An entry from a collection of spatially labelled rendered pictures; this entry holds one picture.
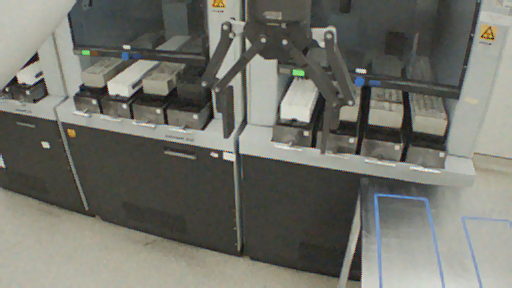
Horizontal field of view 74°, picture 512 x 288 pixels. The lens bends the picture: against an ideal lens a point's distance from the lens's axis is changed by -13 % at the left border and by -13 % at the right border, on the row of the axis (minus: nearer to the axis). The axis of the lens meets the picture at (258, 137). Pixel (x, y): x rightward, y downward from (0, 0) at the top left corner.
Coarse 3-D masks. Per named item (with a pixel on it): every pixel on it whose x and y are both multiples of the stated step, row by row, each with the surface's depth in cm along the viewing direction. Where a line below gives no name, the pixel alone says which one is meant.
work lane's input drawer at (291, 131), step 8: (320, 96) 149; (320, 104) 145; (280, 112) 139; (320, 112) 147; (280, 120) 132; (288, 120) 132; (296, 120) 131; (312, 120) 134; (280, 128) 132; (288, 128) 131; (296, 128) 130; (304, 128) 130; (312, 128) 130; (280, 136) 133; (288, 136) 132; (296, 136) 132; (304, 136) 131; (312, 136) 131; (288, 144) 132; (296, 144) 133; (304, 144) 132
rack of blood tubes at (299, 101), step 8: (304, 80) 148; (296, 88) 143; (304, 88) 143; (312, 88) 143; (288, 96) 138; (296, 96) 137; (304, 96) 138; (312, 96) 137; (288, 104) 132; (296, 104) 132; (304, 104) 132; (312, 104) 144; (288, 112) 132; (296, 112) 131; (304, 112) 130; (304, 120) 132
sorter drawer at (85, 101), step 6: (108, 90) 156; (72, 96) 152; (78, 96) 152; (84, 96) 151; (90, 96) 150; (96, 96) 150; (102, 96) 152; (78, 102) 153; (84, 102) 152; (90, 102) 151; (96, 102) 150; (78, 108) 155; (84, 108) 154; (90, 108) 153; (96, 108) 152; (78, 114) 150; (84, 114) 150; (90, 114) 149
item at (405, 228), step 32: (384, 192) 100; (416, 192) 100; (448, 192) 99; (480, 192) 99; (352, 224) 113; (384, 224) 90; (416, 224) 90; (448, 224) 89; (480, 224) 88; (352, 256) 120; (384, 256) 82; (416, 256) 81; (448, 256) 81; (480, 256) 80
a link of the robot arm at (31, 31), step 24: (0, 0) 11; (24, 0) 12; (48, 0) 13; (72, 0) 16; (0, 24) 11; (24, 24) 12; (48, 24) 14; (0, 48) 11; (24, 48) 13; (0, 72) 12
